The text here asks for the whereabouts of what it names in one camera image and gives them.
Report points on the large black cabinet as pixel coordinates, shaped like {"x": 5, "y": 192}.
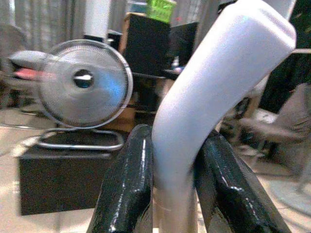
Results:
{"x": 145, "y": 43}

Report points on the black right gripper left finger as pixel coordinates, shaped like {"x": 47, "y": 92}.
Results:
{"x": 126, "y": 179}

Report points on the black box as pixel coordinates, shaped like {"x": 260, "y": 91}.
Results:
{"x": 65, "y": 179}

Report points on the grey chair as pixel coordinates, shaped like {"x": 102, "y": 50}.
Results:
{"x": 286, "y": 126}

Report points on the silver floor fan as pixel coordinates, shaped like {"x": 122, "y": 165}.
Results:
{"x": 85, "y": 87}

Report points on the green plastic crate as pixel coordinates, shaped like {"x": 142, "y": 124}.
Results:
{"x": 160, "y": 8}

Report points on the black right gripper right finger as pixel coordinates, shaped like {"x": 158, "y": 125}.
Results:
{"x": 228, "y": 184}

